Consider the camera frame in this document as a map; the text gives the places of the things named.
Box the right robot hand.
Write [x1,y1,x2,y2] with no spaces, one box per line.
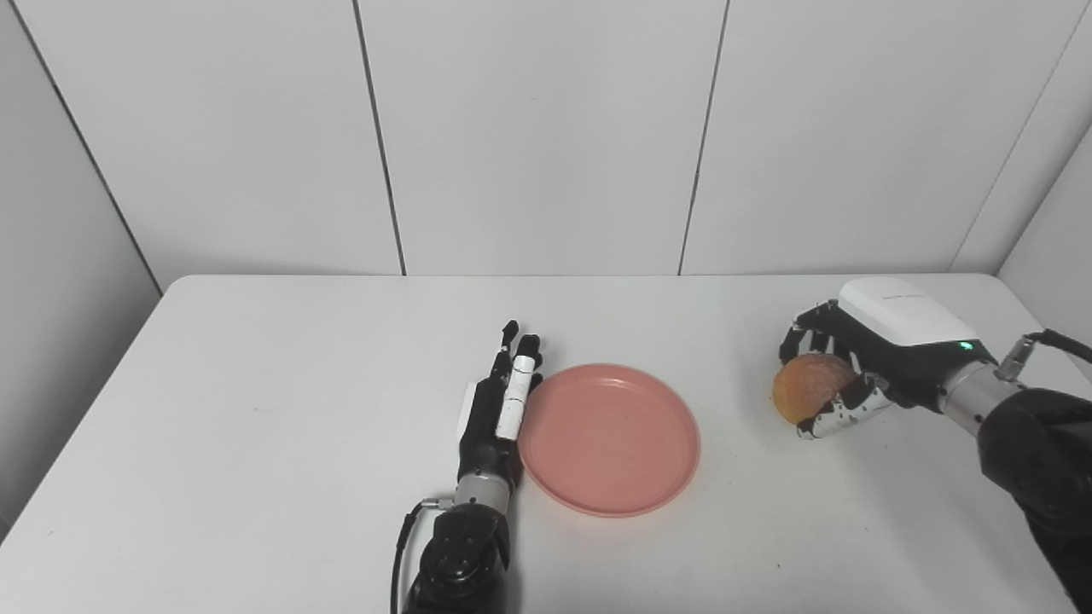
[777,275,998,440]

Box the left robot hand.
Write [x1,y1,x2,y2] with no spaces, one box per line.
[456,320,544,483]

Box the pink round plate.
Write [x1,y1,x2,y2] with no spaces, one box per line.
[517,363,702,518]

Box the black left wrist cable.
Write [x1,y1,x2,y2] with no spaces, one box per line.
[391,497,456,614]

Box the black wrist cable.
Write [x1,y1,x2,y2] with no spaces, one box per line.
[391,497,456,614]
[994,328,1092,382]

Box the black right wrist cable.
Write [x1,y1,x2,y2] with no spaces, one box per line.
[994,328,1092,382]

